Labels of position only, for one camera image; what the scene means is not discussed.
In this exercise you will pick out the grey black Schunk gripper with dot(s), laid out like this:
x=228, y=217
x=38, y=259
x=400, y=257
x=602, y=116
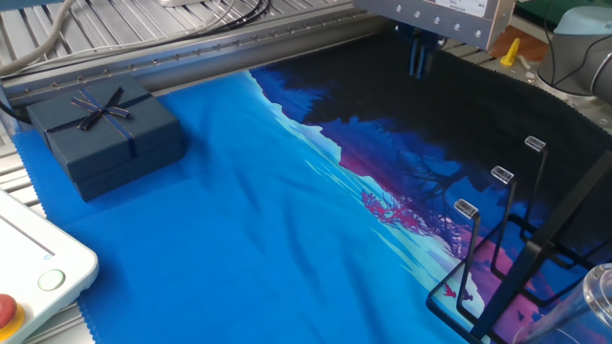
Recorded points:
x=454, y=19

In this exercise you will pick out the yellow plastic cone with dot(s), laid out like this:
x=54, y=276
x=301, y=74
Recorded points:
x=510, y=52

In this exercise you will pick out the dark blue ribboned gift box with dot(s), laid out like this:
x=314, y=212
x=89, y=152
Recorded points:
x=105, y=138

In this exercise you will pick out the white teach pendant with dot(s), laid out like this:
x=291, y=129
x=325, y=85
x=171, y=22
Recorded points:
x=28, y=258

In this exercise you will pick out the silver UR5 robot arm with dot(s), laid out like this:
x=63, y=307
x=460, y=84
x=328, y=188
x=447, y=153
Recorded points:
x=569, y=52

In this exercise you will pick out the black metal cup rack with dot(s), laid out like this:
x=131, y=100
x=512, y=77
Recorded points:
x=538, y=253

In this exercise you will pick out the blue landscape printed cloth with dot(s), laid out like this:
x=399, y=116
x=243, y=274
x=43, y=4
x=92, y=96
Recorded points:
x=239, y=215

